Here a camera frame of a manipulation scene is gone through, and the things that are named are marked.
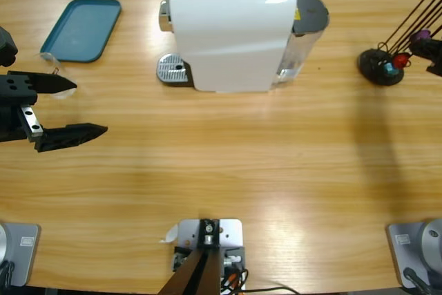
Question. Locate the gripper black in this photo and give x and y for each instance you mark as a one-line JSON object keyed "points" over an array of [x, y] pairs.
{"points": [[15, 87]]}

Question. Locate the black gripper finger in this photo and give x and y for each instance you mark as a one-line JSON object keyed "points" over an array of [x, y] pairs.
{"points": [[430, 51], [435, 36]]}

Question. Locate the purple coffee capsule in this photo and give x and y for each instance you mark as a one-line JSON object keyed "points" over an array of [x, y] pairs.
{"points": [[422, 35]]}

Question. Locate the clear drinking glass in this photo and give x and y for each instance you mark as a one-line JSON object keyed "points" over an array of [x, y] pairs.
{"points": [[64, 96]]}

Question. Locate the red coffee capsule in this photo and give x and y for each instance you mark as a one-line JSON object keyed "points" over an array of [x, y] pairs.
{"points": [[401, 61]]}

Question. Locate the white capsule coffee machine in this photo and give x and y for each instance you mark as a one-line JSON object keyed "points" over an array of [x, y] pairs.
{"points": [[228, 39]]}

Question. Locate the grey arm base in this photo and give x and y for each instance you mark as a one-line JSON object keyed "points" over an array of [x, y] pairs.
{"points": [[407, 250], [24, 250]]}

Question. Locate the blue coffee capsule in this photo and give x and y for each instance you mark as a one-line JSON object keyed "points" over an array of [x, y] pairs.
{"points": [[390, 68]]}

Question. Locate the black capsule holder with rods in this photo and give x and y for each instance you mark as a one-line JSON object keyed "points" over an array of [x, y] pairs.
{"points": [[371, 63]]}

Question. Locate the teal plastic tray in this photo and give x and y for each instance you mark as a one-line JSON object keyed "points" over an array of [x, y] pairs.
{"points": [[83, 29]]}

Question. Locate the white paper tab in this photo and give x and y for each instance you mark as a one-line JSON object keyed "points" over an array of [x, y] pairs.
{"points": [[171, 234]]}

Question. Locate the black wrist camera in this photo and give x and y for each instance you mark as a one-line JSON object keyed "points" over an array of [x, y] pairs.
{"points": [[7, 46]]}

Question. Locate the white mount block dark post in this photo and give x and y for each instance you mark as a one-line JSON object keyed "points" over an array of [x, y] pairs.
{"points": [[228, 233]]}

